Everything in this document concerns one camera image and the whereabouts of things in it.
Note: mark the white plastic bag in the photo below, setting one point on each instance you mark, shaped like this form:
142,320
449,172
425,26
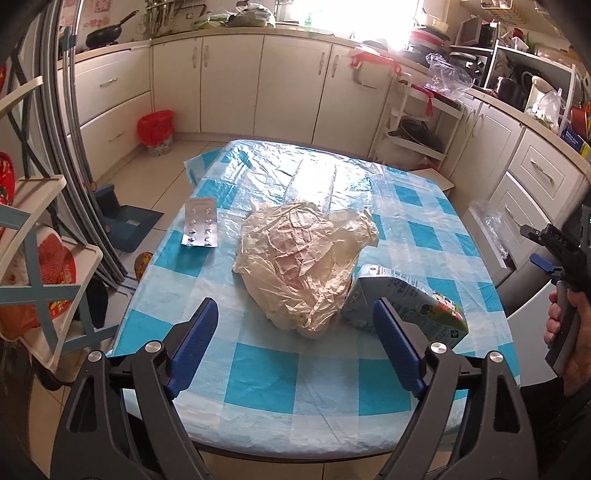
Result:
297,261

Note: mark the white blue shelf rack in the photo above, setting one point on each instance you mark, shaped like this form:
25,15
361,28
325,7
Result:
52,301

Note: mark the light blue milk carton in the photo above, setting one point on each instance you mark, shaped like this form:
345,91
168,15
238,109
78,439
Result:
439,317

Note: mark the colourful slipper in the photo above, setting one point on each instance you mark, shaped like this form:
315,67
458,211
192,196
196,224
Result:
140,264

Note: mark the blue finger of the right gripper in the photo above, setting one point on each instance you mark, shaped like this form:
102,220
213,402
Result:
545,265
531,233

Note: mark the blue checkered plastic tablecloth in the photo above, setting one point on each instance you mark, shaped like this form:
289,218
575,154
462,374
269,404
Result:
265,392

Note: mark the white trolley rack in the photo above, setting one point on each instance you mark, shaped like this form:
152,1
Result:
417,126

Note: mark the clear plastic bag on trolley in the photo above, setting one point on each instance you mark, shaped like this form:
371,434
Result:
447,79

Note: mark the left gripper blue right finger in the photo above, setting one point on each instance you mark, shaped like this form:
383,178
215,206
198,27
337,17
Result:
401,341

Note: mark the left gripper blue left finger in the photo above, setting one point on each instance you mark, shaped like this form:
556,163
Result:
186,344

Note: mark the red lined trash bin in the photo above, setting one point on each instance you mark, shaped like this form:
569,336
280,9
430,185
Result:
155,132

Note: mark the white kitchen cabinets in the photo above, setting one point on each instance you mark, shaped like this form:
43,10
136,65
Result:
307,91

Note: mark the clear bag in drawer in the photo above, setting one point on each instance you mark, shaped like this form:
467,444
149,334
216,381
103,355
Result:
492,221

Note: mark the blue dustpan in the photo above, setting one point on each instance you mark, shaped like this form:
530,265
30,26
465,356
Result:
126,226

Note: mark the black frying pan on counter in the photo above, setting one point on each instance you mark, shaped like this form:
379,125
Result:
107,35

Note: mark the silver pill blister pack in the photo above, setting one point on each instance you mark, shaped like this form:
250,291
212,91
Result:
200,223

